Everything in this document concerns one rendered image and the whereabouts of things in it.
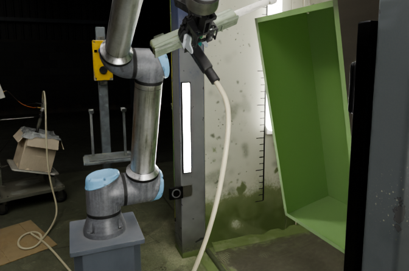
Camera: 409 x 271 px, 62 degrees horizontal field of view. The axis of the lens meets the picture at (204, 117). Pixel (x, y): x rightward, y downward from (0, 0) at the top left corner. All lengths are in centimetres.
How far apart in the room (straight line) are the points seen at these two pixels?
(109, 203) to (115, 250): 20
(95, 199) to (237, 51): 143
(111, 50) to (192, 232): 171
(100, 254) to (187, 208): 105
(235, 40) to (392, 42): 206
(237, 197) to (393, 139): 226
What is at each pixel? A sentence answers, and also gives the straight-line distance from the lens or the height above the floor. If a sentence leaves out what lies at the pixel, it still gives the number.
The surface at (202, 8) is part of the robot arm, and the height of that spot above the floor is 153.
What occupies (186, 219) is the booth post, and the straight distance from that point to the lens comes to 255.
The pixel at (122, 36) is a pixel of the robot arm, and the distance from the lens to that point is 114.
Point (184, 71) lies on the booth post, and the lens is 230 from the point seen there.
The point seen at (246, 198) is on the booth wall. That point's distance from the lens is 269.
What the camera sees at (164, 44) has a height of 145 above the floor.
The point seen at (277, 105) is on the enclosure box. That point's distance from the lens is 203.
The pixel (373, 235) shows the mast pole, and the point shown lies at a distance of 49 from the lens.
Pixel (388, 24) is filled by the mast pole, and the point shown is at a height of 143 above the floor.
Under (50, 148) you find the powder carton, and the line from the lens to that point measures 368.
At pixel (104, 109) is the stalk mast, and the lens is 242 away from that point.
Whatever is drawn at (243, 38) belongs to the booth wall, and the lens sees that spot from 248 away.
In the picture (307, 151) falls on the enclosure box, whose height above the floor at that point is 85.
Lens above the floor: 139
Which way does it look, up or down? 9 degrees down
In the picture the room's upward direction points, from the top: straight up
